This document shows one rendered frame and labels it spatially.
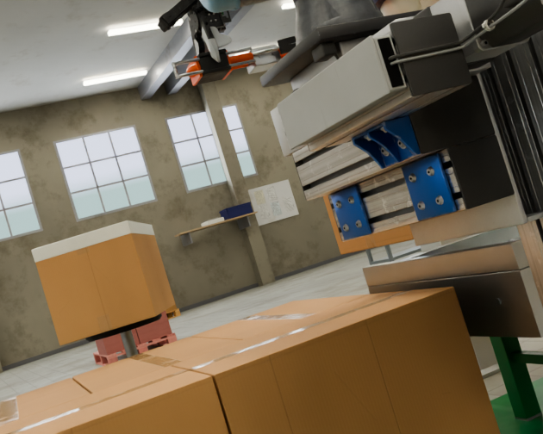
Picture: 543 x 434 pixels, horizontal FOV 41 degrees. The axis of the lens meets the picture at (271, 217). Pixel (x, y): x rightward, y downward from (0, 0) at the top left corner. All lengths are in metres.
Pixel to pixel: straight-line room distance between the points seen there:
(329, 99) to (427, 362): 0.88
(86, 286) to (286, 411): 1.62
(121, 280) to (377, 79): 2.24
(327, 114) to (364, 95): 0.09
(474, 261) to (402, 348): 0.27
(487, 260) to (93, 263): 1.75
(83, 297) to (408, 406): 1.69
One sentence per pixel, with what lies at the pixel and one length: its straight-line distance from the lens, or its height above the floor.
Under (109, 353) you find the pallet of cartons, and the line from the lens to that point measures 8.19.
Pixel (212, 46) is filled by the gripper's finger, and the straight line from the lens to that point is 1.72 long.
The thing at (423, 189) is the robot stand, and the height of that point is 0.77.
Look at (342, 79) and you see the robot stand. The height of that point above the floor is 0.92.
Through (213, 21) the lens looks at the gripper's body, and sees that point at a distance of 1.78.
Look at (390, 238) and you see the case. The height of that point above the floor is 0.69.
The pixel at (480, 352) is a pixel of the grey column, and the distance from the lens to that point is 3.16.
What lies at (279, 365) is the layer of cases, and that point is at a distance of 1.53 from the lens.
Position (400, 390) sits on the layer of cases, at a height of 0.37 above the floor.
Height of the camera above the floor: 0.76
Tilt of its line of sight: 2 degrees up
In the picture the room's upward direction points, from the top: 17 degrees counter-clockwise
